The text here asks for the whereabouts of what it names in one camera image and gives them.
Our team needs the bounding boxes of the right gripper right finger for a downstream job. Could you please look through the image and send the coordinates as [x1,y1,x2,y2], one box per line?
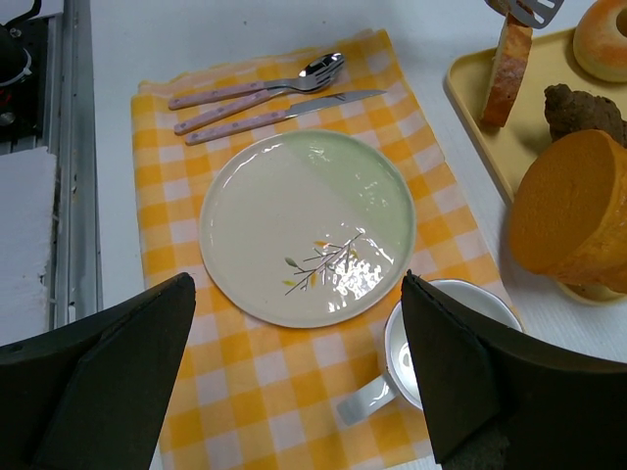
[401,274,626,469]

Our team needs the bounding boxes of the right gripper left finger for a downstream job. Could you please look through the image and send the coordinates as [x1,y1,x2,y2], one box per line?
[1,272,196,469]

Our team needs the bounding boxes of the white ceramic mug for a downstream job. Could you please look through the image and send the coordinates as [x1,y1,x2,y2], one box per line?
[337,279,523,426]

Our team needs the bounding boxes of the brown chocolate muffin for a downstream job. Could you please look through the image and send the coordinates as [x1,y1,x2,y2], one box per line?
[544,83,626,147]

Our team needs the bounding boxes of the sliced loaf bread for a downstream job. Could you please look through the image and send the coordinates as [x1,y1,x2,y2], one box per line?
[480,14,533,127]

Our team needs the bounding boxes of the metal serving tongs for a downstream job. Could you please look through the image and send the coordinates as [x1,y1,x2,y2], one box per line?
[485,0,564,29]

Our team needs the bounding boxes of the yellow checkered cloth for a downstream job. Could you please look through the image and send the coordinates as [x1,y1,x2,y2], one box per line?
[131,29,505,469]

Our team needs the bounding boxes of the large orange bundt cake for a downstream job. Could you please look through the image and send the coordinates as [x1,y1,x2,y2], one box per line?
[508,130,626,293]

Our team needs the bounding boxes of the green white ceramic plate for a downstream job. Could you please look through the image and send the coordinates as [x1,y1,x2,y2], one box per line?
[199,129,416,328]

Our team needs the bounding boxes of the yellow plastic tray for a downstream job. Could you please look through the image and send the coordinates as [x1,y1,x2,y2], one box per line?
[444,26,627,307]

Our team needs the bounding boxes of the pink handled knife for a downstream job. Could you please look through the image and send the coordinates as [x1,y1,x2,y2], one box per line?
[184,89,386,146]

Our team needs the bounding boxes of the aluminium frame rail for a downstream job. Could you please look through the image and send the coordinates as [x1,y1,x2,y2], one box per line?
[44,1,102,328]

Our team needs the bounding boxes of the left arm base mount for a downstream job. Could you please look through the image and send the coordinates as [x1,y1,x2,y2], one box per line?
[1,1,63,155]

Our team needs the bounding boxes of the pink handled fork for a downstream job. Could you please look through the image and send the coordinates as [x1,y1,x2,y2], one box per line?
[172,52,346,136]

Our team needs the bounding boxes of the ring doughnut bread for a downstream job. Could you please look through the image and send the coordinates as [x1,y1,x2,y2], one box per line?
[573,0,626,83]

